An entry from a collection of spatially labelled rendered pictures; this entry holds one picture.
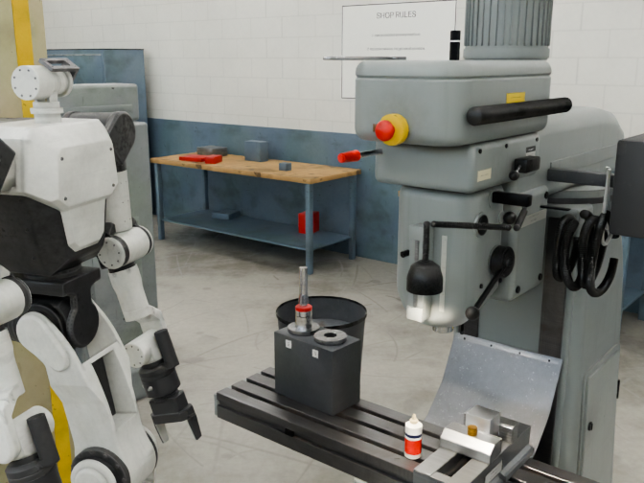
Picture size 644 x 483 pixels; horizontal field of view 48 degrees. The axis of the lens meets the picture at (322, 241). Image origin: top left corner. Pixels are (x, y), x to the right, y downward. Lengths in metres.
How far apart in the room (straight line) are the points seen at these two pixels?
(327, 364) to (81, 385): 0.65
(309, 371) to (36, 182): 0.91
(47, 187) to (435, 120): 0.74
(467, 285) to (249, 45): 6.44
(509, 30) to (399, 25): 4.98
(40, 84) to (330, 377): 1.01
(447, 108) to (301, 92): 6.03
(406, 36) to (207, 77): 2.61
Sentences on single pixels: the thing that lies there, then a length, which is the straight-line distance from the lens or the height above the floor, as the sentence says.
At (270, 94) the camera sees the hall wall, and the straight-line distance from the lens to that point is 7.65.
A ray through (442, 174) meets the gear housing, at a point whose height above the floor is 1.66.
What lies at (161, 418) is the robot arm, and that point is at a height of 1.02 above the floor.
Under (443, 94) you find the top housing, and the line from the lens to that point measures 1.38.
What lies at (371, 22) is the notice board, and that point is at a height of 2.21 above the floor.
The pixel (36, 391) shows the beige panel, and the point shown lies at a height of 0.63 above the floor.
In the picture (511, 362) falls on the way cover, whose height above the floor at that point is 1.09.
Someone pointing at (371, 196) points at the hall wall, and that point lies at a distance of 6.94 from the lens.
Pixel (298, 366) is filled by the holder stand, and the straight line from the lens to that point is 2.02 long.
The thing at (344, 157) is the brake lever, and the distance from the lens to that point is 1.45.
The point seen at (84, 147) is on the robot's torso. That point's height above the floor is 1.72.
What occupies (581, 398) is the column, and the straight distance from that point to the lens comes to 2.13.
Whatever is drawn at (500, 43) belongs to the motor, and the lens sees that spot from 1.74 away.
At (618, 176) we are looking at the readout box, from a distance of 1.70.
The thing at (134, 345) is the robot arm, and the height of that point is 1.22.
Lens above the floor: 1.89
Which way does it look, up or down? 14 degrees down
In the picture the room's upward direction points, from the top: straight up
